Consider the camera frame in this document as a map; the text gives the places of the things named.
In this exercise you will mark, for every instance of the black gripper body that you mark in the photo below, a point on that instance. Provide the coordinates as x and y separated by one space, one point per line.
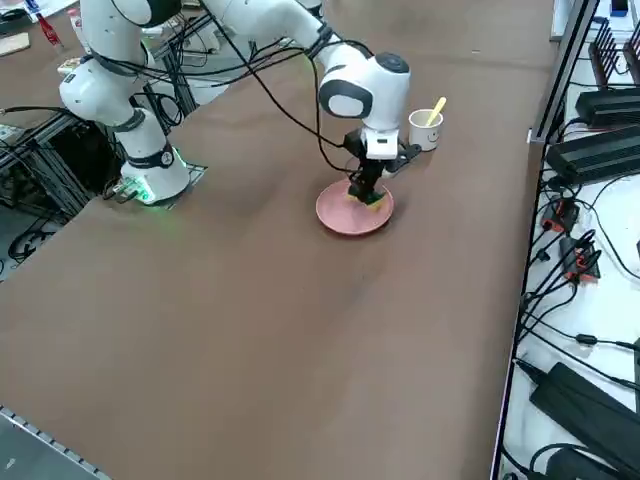
387 167

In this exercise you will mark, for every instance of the yellow green sponge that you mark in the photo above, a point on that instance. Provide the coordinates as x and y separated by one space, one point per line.
376 206

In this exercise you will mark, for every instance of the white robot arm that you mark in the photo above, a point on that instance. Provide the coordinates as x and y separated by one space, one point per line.
370 80

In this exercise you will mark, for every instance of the pink plate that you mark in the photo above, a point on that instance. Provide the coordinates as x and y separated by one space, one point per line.
345 217

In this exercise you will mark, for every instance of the yellow spoon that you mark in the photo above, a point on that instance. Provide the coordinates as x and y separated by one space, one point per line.
439 107

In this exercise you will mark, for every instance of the orange black adapter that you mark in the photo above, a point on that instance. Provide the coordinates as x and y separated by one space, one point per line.
562 215
580 260

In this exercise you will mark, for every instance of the black power supply brick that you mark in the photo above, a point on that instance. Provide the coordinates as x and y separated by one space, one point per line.
585 410
595 155
607 107

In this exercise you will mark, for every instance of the dark slotted rack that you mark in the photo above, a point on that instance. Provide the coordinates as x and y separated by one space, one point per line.
610 55

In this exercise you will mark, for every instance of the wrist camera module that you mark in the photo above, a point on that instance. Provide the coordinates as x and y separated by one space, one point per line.
355 145

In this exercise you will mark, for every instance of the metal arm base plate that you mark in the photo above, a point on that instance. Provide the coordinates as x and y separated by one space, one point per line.
197 172

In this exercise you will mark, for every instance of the aluminium profile post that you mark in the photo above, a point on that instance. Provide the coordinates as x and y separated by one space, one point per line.
565 75

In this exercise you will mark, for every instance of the aluminium frame stand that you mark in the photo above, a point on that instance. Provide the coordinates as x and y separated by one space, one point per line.
45 150

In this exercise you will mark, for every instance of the aluminium rail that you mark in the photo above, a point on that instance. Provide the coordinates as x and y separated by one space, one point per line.
45 435

